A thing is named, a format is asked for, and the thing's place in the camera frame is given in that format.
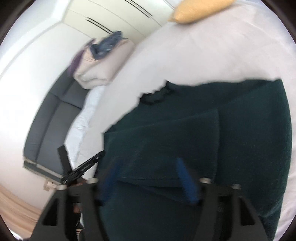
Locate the cream wardrobe with black handles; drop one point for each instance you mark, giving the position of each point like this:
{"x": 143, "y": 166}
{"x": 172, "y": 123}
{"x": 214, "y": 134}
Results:
{"x": 136, "y": 19}

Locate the person's left hand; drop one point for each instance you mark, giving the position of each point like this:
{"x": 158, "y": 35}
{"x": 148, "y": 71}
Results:
{"x": 76, "y": 207}

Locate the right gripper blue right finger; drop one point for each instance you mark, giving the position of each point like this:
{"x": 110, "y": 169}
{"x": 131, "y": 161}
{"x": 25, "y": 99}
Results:
{"x": 189, "y": 185}

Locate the dark green knit sweater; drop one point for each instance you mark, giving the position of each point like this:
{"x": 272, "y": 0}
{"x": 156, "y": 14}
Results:
{"x": 231, "y": 133}

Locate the yellow pillow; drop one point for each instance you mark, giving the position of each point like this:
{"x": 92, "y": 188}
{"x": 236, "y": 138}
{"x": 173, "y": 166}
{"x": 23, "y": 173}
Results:
{"x": 190, "y": 11}

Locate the purple cushion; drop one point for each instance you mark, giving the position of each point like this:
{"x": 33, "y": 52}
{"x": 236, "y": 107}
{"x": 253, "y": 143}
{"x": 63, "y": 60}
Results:
{"x": 77, "y": 58}

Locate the folded beige duvet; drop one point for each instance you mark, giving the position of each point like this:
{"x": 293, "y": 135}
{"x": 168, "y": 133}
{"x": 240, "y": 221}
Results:
{"x": 92, "y": 73}

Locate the white bed sheet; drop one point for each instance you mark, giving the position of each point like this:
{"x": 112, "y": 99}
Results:
{"x": 244, "y": 42}

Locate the white pillow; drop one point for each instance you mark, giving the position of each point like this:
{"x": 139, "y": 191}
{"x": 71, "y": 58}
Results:
{"x": 80, "y": 125}

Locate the blue grey folded blanket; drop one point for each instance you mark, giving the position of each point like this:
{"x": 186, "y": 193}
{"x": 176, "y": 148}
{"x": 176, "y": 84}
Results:
{"x": 103, "y": 48}

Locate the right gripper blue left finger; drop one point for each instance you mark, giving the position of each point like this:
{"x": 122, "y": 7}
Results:
{"x": 107, "y": 180}

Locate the dark green upholstered headboard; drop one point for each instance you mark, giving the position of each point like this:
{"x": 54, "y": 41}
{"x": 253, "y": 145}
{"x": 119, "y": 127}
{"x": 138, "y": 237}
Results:
{"x": 62, "y": 104}

